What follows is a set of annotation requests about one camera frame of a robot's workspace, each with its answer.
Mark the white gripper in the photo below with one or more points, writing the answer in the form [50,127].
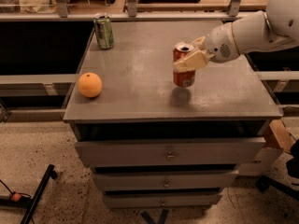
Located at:
[220,43]

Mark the red coke can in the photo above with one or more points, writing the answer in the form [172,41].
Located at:
[182,75]

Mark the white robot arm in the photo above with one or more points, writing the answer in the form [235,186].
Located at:
[275,29]

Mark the green soda can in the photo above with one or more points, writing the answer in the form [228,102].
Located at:
[103,31]

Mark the grey drawer cabinet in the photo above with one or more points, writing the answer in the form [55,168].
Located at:
[139,100]

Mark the top grey drawer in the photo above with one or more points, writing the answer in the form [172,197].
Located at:
[133,153]

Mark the grey drawer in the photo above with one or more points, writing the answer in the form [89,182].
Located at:
[164,180]
[133,153]
[160,200]

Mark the orange fruit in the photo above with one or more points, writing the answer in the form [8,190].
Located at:
[90,85]

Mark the middle grey drawer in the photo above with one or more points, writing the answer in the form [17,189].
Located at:
[164,180]

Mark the bottom grey drawer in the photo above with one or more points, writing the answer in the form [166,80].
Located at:
[160,200]

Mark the metal railing frame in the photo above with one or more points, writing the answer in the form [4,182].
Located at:
[127,10]

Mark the black stand with cable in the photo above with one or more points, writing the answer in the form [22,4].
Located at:
[25,201]

